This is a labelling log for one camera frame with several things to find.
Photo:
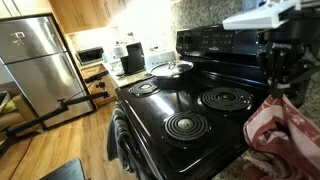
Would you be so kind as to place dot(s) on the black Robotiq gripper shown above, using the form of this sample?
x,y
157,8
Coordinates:
x,y
286,46

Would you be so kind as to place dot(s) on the silver black microwave oven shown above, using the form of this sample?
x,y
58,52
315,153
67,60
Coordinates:
x,y
90,55

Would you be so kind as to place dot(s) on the brown wood wall cabinets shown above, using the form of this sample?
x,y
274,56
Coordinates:
x,y
80,13

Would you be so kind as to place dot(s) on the pale cabinet above refrigerator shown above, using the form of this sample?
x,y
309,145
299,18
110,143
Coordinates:
x,y
30,6

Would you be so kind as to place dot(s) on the brown wood base cabinet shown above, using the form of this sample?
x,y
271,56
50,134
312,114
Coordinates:
x,y
91,70

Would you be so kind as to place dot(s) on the stainless steel refrigerator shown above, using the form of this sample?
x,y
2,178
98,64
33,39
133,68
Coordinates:
x,y
36,76

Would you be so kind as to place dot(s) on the red white fridge magnet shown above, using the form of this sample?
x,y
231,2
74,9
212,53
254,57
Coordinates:
x,y
20,34

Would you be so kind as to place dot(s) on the tan sofa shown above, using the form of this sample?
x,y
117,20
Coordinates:
x,y
25,108

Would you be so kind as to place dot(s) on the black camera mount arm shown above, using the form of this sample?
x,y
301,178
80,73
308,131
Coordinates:
x,y
40,117

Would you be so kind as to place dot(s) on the white toaster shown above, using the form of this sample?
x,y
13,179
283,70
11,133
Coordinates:
x,y
158,60

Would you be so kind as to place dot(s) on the small white countertop appliance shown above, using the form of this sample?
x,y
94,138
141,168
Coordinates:
x,y
120,50

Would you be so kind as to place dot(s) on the black stereo camera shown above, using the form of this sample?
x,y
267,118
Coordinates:
x,y
96,76

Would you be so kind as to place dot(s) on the black coil burner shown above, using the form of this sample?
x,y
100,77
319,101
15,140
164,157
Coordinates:
x,y
144,88
226,99
186,126

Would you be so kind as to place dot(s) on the black electric stove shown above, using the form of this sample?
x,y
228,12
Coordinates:
x,y
156,106

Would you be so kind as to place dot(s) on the black stove control knob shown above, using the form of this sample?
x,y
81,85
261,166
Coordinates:
x,y
188,39
180,39

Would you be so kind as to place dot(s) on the red white patterned towel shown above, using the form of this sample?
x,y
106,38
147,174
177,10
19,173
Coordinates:
x,y
293,140

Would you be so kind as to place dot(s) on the black coffee maker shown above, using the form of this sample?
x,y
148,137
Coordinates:
x,y
135,58

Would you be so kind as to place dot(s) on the yellow cushion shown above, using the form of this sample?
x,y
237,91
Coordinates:
x,y
9,106

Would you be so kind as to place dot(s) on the dark grey hanging towel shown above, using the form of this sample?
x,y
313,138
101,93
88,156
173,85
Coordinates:
x,y
116,133

